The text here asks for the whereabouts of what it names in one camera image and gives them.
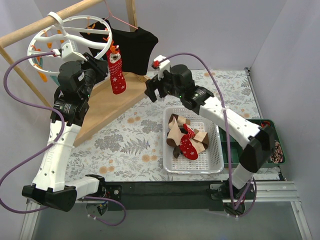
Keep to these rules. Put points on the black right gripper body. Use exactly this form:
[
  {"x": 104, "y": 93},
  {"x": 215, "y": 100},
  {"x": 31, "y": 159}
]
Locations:
[{"x": 155, "y": 85}]

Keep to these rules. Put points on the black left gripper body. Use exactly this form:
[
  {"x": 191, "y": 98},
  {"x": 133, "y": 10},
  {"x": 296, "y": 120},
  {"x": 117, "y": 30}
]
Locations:
[{"x": 100, "y": 67}]

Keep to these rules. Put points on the red patterned sock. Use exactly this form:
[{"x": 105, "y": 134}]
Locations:
[
  {"x": 117, "y": 79},
  {"x": 186, "y": 147}
]

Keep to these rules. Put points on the cream brown striped sock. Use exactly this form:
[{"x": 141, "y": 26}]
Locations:
[
  {"x": 200, "y": 141},
  {"x": 176, "y": 130}
]

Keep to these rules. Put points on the black sock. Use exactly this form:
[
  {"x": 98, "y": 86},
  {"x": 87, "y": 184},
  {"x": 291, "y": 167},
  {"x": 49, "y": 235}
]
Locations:
[{"x": 177, "y": 151}]

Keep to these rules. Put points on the white round clip hanger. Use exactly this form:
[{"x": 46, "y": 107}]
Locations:
[{"x": 55, "y": 35}]

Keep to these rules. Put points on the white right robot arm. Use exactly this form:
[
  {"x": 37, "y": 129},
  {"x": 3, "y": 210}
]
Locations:
[{"x": 257, "y": 142}]

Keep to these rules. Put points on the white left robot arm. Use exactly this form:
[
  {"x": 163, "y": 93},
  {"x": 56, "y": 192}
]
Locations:
[{"x": 71, "y": 104}]

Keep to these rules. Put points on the wooden hanger rack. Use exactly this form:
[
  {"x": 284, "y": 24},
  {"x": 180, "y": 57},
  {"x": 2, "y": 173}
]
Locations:
[{"x": 104, "y": 106}]

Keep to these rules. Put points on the large black hanging cloth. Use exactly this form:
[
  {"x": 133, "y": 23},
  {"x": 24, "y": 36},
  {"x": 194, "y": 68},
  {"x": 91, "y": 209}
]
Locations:
[{"x": 135, "y": 49}]

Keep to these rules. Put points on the white plastic basket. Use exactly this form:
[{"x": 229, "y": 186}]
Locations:
[{"x": 208, "y": 162}]

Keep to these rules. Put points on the green compartment tray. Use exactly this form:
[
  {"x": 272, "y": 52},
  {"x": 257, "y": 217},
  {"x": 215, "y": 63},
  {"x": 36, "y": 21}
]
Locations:
[{"x": 278, "y": 157}]

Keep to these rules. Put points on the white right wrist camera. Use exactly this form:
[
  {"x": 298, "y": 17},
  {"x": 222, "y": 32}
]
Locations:
[{"x": 161, "y": 64}]

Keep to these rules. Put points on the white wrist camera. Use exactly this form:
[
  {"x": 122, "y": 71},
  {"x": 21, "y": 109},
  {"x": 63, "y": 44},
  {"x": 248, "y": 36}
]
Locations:
[
  {"x": 69, "y": 52},
  {"x": 161, "y": 64}
]

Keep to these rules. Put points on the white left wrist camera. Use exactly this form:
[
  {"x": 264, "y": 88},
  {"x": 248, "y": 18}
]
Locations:
[{"x": 69, "y": 52}]

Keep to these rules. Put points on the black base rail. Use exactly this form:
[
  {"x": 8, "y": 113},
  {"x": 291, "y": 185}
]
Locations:
[{"x": 165, "y": 195}]

